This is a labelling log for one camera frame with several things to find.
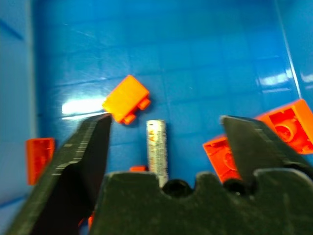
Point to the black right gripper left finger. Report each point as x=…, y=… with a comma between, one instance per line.
x=73, y=169

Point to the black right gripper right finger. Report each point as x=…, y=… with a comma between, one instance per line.
x=254, y=149

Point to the blue plastic bin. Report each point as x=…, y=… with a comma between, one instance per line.
x=185, y=54

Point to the orange toy brick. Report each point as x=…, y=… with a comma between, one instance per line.
x=137, y=168
x=291, y=129
x=38, y=159
x=126, y=99
x=220, y=159

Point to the silver AA battery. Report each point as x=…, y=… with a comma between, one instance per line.
x=157, y=149

